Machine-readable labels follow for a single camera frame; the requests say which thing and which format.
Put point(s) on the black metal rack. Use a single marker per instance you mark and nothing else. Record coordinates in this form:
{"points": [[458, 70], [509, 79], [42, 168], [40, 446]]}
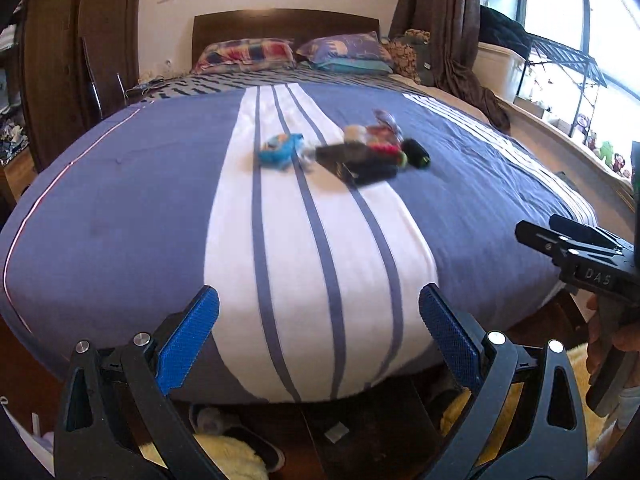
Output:
{"points": [[565, 57]]}

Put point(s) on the flat black box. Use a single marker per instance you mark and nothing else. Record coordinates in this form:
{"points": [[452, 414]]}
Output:
{"points": [[350, 162]]}

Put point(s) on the teal pillow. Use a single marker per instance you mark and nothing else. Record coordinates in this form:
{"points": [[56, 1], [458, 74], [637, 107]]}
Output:
{"points": [[355, 66]]}

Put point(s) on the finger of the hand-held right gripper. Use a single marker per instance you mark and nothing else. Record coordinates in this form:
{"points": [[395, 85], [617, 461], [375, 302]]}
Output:
{"points": [[575, 226], [540, 240]]}

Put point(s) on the purple printed pillow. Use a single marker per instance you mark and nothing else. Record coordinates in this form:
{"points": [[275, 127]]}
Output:
{"points": [[345, 47]]}

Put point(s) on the brown patterned cushion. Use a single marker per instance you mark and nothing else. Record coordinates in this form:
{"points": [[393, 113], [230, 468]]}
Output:
{"points": [[402, 57]]}

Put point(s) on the dark wooden headboard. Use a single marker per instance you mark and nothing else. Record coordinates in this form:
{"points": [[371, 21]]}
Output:
{"points": [[280, 22]]}

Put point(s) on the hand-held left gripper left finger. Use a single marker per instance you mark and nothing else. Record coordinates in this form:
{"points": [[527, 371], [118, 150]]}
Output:
{"points": [[190, 340]]}

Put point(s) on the green plush toy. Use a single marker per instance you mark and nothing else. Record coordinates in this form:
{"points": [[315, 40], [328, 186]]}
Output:
{"points": [[608, 152]]}

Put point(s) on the black jacket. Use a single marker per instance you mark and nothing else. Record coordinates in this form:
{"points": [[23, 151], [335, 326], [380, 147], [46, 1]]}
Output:
{"points": [[502, 30]]}

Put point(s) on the person's right hand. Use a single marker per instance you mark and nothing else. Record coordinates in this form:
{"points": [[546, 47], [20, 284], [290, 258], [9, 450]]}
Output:
{"points": [[595, 330]]}

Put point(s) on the colourful snack packet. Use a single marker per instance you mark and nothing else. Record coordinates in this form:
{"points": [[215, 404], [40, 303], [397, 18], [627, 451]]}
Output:
{"points": [[382, 127]]}

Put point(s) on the white wall socket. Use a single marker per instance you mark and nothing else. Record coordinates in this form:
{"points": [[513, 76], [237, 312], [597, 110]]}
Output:
{"points": [[166, 65]]}

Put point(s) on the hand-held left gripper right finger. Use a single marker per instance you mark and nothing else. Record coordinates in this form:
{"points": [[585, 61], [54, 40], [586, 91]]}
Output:
{"points": [[450, 335]]}

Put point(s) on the blue toy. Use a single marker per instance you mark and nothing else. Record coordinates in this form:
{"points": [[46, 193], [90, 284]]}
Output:
{"points": [[280, 151]]}

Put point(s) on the brown plush toy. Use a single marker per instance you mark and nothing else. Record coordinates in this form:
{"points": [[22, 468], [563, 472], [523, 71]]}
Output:
{"points": [[620, 162]]}

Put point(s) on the grey patterned bed sheet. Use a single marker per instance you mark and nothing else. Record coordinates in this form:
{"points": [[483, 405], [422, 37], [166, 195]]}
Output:
{"points": [[200, 85]]}

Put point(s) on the black trash bin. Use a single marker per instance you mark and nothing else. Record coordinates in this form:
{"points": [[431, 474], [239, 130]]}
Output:
{"points": [[370, 435]]}

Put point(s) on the black cylinder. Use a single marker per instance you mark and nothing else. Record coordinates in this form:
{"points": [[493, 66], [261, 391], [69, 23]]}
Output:
{"points": [[416, 152]]}

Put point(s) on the blue white striped blanket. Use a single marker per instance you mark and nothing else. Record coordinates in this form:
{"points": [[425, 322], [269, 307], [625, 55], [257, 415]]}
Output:
{"points": [[150, 200]]}

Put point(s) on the dark grey cushion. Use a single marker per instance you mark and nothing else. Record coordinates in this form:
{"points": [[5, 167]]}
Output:
{"points": [[425, 62]]}

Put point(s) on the black white slipper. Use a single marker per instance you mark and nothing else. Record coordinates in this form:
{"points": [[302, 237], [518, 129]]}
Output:
{"points": [[235, 435]]}

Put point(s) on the small red packet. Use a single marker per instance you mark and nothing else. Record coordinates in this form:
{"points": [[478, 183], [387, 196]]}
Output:
{"points": [[385, 150]]}

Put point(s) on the white storage box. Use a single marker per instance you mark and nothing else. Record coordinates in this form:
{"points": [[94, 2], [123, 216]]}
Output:
{"points": [[497, 70]]}

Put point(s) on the brown curtain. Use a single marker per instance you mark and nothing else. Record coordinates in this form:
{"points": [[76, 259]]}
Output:
{"points": [[445, 15]]}

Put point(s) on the brown wooden wardrobe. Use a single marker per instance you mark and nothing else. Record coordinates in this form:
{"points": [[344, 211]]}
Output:
{"points": [[75, 45]]}

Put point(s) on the yellow fluffy rug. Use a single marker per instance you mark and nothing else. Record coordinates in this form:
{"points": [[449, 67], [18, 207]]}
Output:
{"points": [[235, 457]]}

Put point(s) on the plaid pillow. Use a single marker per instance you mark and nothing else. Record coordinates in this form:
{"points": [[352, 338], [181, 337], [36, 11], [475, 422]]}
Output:
{"points": [[245, 55]]}

